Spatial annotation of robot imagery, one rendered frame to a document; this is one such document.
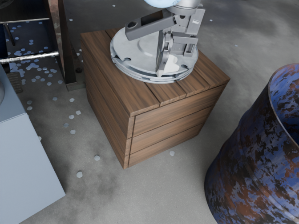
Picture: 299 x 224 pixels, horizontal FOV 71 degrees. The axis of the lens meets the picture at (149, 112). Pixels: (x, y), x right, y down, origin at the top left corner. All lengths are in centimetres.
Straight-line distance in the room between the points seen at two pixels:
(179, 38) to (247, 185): 41
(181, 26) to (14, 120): 40
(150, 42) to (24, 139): 48
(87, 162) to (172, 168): 34
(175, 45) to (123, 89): 19
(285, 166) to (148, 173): 50
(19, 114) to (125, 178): 50
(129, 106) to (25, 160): 27
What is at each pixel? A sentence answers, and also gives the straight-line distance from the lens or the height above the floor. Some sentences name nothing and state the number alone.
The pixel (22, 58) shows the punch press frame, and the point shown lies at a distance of 105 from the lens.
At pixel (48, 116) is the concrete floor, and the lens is 102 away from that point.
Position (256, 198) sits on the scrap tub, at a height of 28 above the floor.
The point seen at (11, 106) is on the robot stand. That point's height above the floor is 45.
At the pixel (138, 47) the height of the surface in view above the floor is 38.
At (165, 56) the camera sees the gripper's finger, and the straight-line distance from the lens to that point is 53.
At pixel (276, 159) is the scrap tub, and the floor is 42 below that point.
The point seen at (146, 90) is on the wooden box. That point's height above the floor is 35.
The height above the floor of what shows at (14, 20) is 31.
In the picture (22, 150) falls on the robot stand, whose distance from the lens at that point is 52.
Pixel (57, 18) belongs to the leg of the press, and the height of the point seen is 36.
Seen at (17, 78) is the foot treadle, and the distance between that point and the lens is 98.
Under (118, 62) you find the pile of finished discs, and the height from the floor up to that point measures 38.
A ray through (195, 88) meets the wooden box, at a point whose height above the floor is 35.
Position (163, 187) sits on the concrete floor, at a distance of 84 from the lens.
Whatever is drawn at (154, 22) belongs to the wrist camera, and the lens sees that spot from 51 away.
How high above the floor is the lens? 77
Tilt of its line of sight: 49 degrees down
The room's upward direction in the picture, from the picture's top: 12 degrees clockwise
